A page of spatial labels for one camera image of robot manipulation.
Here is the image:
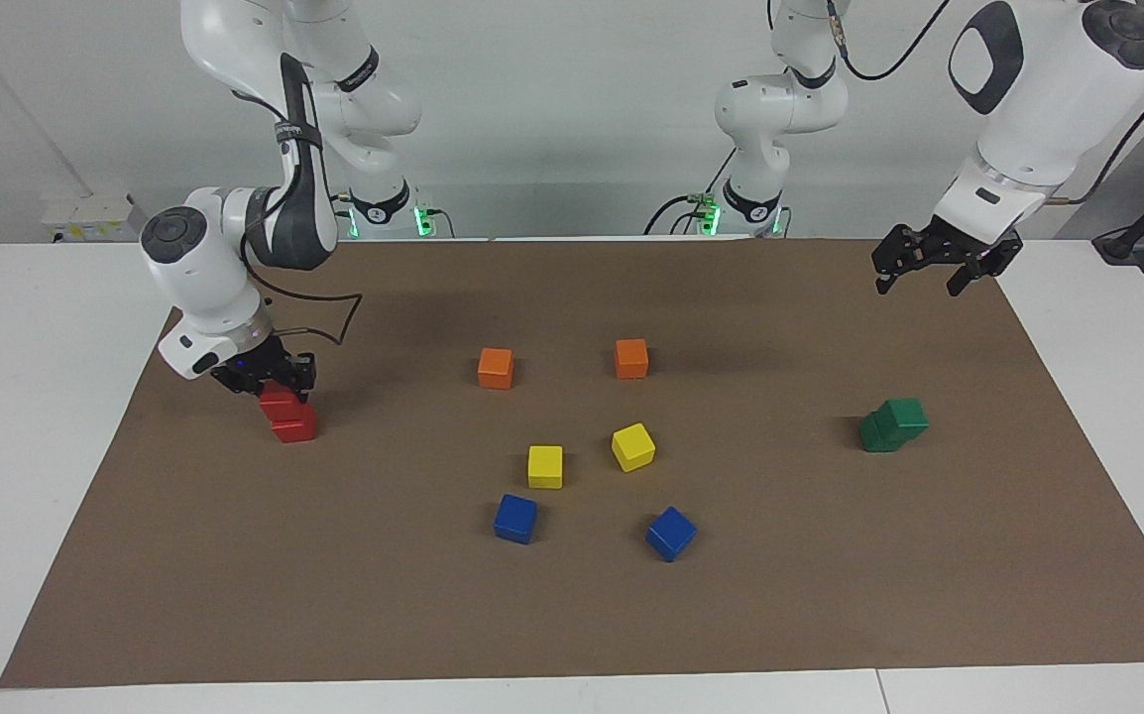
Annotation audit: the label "red wooden cube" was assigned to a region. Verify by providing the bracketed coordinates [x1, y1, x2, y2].
[258, 386, 308, 425]
[271, 402, 319, 444]

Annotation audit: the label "green wooden cube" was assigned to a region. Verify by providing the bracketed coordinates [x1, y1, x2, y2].
[874, 397, 931, 444]
[858, 412, 905, 454]

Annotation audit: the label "blue wooden cube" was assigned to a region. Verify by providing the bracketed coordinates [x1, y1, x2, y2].
[493, 493, 539, 545]
[644, 505, 699, 563]

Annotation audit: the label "yellow wooden cube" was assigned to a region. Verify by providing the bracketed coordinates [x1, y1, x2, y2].
[527, 444, 566, 491]
[611, 421, 657, 474]

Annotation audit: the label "brown table mat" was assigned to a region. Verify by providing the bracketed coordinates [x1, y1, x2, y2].
[0, 236, 1144, 689]

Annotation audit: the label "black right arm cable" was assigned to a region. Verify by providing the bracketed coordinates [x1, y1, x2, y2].
[232, 89, 365, 348]

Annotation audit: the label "white wall socket box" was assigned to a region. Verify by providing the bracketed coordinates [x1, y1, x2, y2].
[42, 193, 154, 244]

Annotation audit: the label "black base cables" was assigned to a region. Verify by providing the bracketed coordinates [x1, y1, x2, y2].
[643, 149, 737, 236]

